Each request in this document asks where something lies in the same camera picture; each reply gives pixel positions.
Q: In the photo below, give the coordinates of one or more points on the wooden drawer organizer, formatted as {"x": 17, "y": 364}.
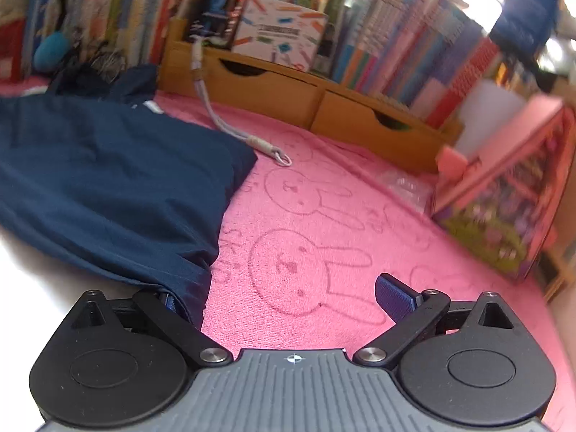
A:
{"x": 270, "y": 94}

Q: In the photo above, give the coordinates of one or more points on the miniature black bicycle model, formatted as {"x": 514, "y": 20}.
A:
{"x": 105, "y": 60}

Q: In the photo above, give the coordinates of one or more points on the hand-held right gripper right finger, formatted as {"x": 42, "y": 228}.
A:
{"x": 396, "y": 299}

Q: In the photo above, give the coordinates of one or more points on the pink rabbit-print blanket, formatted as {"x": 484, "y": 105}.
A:
{"x": 337, "y": 189}

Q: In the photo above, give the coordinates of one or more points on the pink toy house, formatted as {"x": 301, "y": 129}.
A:
{"x": 495, "y": 180}

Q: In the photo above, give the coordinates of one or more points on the white box with colourful print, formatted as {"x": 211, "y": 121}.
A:
{"x": 279, "y": 31}

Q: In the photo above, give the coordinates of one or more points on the row of thin colourful books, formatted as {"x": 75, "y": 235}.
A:
{"x": 405, "y": 45}

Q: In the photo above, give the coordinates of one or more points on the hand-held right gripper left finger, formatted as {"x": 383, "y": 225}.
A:
{"x": 162, "y": 317}

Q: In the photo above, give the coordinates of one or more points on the navy and white jacket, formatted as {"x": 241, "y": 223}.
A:
{"x": 112, "y": 180}

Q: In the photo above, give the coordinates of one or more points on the clear plastic bag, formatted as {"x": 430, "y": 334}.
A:
{"x": 407, "y": 189}

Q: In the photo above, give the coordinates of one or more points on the blue plush ball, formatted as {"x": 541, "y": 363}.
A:
{"x": 51, "y": 49}

